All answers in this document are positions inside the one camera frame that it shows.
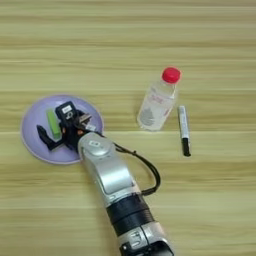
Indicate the white marker black cap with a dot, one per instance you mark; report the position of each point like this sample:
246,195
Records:
184,125

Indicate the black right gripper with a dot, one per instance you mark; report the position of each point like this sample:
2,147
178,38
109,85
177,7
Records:
71,133

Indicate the clear bottle red cap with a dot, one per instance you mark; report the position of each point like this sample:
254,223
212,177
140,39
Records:
156,103

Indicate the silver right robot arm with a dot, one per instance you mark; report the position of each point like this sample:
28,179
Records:
110,173

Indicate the green rectangular block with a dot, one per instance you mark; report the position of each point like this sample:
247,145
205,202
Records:
52,121

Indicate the purple round plate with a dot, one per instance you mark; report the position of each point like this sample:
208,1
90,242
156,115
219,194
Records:
33,120

